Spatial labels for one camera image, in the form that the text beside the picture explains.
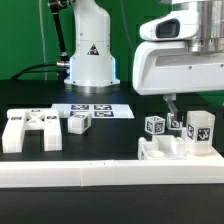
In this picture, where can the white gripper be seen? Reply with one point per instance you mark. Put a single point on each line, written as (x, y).
(175, 57)

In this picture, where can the white chair seat part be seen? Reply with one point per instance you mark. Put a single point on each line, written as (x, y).
(168, 147)

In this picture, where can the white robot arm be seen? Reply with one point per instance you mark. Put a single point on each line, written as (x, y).
(92, 65)

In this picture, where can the white chair back part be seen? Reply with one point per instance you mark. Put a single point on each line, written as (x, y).
(21, 120)

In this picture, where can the white tagged cube nut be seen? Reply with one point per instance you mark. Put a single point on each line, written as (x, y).
(154, 125)
(173, 124)

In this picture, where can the white tag base sheet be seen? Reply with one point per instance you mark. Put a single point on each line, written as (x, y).
(107, 111)

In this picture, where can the white U-shaped obstacle frame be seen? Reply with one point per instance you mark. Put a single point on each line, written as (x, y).
(109, 172)

